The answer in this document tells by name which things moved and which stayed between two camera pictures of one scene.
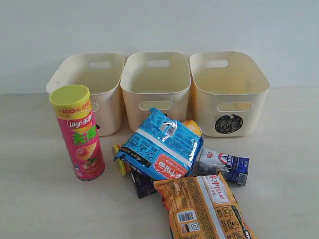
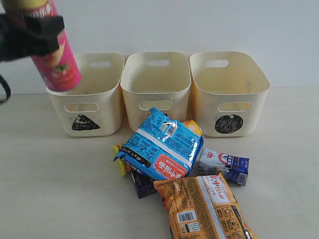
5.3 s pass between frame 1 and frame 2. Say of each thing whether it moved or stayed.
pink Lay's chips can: moved
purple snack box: stayed
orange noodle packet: stayed
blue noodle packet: stayed
